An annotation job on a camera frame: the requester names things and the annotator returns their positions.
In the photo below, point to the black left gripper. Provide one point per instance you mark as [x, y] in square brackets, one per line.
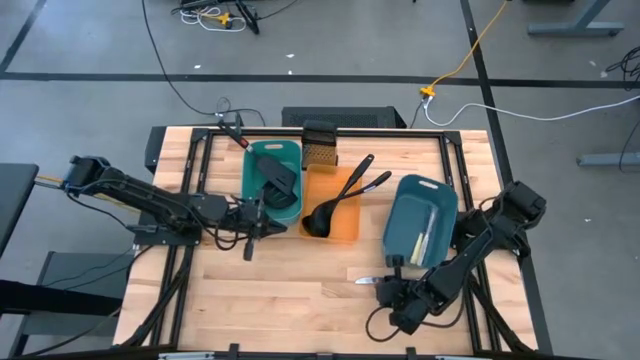
[247, 222]

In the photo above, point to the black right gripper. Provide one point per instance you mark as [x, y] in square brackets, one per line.
[410, 300]

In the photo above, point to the orange translucent plastic bin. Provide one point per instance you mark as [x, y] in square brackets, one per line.
[345, 220]

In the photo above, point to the dark teal plastic bin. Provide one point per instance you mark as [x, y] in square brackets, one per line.
[405, 220]

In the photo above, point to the black plastic ladle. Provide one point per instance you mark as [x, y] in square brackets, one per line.
[361, 170]

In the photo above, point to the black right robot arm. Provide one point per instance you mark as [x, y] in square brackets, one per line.
[455, 272]

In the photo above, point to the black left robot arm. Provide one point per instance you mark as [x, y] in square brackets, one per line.
[150, 200]

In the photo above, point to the light teal plastic bin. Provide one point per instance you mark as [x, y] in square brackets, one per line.
[248, 175]

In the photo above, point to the silver aluminium extrusion bar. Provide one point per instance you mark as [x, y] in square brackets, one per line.
[460, 358]
[185, 356]

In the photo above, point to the black power adapter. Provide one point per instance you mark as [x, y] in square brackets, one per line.
[231, 119]

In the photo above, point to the black computer case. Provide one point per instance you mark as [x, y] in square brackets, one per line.
[345, 117]

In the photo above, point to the black folded stand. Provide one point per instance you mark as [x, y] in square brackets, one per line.
[248, 17]

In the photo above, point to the grey low shelf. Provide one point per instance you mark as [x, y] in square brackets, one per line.
[65, 270]

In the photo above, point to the black beam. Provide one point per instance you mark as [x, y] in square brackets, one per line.
[50, 297]

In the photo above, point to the grey desk foot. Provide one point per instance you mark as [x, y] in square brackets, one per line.
[610, 159]
[575, 29]

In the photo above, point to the black side table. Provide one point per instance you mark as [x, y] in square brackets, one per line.
[15, 195]

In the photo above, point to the black aluminium table frame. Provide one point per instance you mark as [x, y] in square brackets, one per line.
[380, 134]

